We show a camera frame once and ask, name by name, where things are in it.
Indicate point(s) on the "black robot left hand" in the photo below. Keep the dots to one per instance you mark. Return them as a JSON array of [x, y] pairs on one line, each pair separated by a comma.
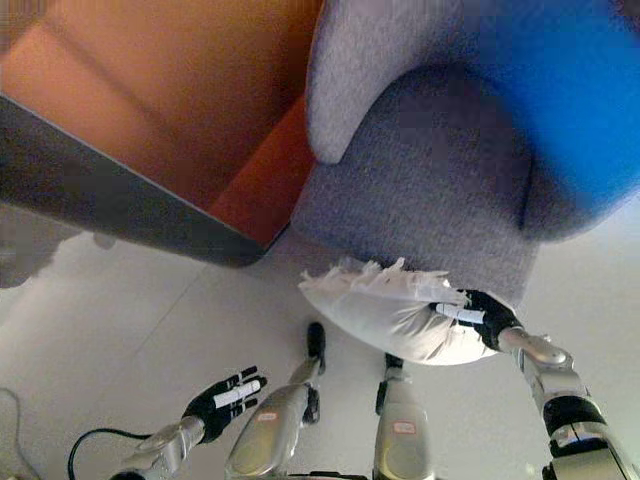
[[222, 402]]

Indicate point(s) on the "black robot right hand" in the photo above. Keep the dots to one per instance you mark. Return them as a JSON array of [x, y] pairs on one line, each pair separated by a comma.
[[487, 312]]

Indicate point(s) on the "white tasselled square pillow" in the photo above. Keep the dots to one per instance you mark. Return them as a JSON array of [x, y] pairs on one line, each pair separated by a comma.
[[390, 320]]

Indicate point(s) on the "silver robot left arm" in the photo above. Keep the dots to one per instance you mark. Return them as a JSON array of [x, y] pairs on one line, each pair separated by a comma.
[[160, 447]]

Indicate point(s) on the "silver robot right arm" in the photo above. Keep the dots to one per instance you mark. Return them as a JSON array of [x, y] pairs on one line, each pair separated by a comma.
[[560, 395]]

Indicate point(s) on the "silver robot left leg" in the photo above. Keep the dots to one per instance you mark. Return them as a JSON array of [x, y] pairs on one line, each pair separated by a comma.
[[272, 425]]

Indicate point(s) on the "black robot right foot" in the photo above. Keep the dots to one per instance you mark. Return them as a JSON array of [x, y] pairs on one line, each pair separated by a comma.
[[394, 361]]

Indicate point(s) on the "black robot foot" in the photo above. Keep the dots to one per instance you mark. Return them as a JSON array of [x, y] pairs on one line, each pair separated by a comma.
[[315, 345], [394, 361]]

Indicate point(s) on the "black robot left foot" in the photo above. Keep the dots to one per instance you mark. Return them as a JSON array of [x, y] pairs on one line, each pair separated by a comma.
[[315, 345]]

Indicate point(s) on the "grey fabric round armchair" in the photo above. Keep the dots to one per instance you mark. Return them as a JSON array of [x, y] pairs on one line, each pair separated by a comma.
[[425, 200]]

